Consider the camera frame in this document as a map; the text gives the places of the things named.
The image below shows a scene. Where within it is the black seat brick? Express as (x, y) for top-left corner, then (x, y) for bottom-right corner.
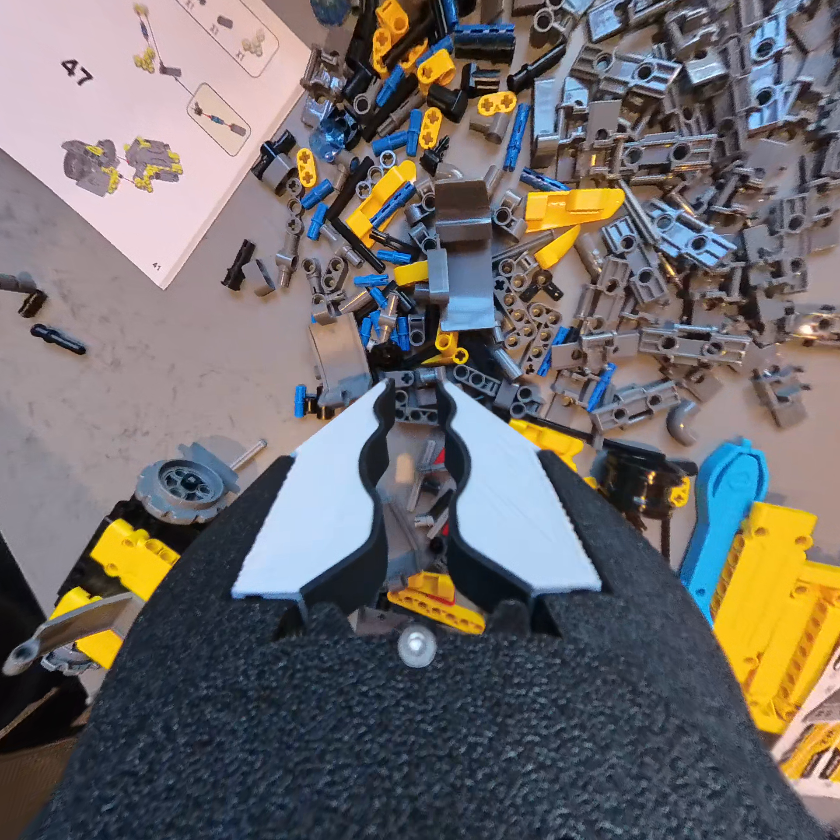
(591, 446), (697, 526)

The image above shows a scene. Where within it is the black grey joint brick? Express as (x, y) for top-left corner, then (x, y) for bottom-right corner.
(251, 130), (299, 194)

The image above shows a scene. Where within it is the large yellow panel brick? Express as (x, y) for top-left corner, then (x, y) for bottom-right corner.
(712, 502), (840, 732)

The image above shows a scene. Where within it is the blue brick separator tool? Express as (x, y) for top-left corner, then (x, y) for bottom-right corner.
(679, 438), (769, 624)

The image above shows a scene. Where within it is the instruction booklet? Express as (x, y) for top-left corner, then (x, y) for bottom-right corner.
(0, 0), (312, 291)

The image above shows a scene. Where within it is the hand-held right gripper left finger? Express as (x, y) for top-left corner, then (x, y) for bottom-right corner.
(231, 379), (396, 599)

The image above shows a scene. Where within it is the grey curved panel brick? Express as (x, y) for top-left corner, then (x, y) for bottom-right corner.
(382, 502), (431, 581)

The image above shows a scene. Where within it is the grey rectangular panel brick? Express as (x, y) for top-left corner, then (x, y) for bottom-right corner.
(307, 315), (374, 409)

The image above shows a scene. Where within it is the yellow holed beam brick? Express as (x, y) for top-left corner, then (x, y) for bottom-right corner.
(387, 571), (487, 634)

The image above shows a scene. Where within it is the yellow grey brick vehicle model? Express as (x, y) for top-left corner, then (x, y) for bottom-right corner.
(0, 438), (270, 677)

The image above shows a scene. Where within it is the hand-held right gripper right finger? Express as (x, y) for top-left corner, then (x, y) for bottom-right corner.
(438, 381), (602, 596)

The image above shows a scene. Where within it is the pile of loose brick parts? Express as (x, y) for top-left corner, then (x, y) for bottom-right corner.
(220, 0), (840, 631)

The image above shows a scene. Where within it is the printed sticker sheet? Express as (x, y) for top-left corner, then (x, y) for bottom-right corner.
(771, 646), (840, 782)

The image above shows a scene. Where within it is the grey elbow pipe brick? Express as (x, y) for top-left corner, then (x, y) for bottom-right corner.
(666, 397), (702, 447)

